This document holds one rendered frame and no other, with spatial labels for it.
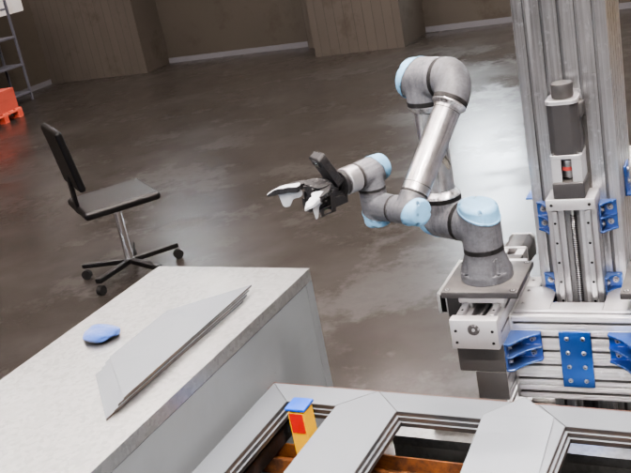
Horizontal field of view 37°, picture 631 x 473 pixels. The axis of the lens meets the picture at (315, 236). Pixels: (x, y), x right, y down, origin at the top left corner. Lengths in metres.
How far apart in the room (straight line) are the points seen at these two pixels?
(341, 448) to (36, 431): 0.76
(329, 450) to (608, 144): 1.13
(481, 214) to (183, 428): 1.00
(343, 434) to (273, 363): 0.46
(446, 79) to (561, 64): 0.33
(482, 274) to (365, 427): 0.56
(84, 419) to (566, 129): 1.47
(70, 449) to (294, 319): 0.91
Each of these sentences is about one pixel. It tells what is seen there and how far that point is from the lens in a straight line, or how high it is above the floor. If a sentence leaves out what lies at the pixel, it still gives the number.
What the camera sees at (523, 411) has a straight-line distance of 2.50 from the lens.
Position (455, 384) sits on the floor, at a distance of 4.37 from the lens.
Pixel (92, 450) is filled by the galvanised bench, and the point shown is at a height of 1.05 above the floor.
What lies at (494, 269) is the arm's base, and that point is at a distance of 2.74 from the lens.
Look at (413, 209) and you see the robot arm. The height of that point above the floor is 1.36.
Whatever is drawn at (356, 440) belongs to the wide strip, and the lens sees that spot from 2.48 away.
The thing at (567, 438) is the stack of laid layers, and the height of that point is 0.83.
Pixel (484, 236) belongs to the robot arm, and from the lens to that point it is 2.70.
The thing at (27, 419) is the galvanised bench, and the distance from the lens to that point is 2.59.
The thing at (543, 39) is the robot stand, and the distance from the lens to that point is 2.71.
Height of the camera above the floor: 2.17
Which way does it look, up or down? 20 degrees down
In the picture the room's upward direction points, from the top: 11 degrees counter-clockwise
